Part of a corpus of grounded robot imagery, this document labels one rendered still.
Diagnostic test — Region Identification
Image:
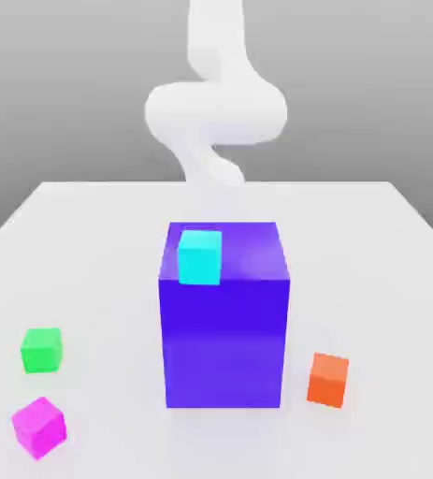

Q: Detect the small cyan cube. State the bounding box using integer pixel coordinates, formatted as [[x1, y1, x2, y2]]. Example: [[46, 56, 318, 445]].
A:
[[177, 229, 224, 286]]

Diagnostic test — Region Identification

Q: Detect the small orange cube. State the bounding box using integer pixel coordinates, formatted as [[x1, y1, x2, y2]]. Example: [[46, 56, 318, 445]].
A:
[[306, 352, 351, 410]]

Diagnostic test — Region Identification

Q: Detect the small green cube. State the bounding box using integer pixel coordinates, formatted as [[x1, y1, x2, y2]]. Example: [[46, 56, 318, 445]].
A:
[[20, 327, 64, 375]]

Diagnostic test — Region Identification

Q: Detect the small magenta cube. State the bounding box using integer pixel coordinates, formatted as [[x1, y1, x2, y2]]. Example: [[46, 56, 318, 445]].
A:
[[10, 396, 68, 461]]

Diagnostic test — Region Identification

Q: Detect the large purple box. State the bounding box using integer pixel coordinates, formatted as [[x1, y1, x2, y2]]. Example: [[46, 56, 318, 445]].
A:
[[157, 221, 291, 410]]

